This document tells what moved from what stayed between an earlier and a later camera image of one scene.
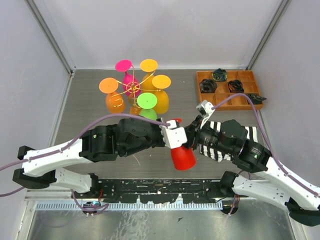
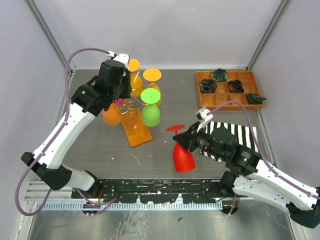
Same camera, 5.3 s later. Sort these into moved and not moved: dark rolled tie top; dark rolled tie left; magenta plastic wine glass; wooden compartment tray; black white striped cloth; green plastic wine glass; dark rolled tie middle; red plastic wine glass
Moved: magenta plastic wine glass; green plastic wine glass; red plastic wine glass
Not moved: dark rolled tie middle; black white striped cloth; dark rolled tie left; wooden compartment tray; dark rolled tie top
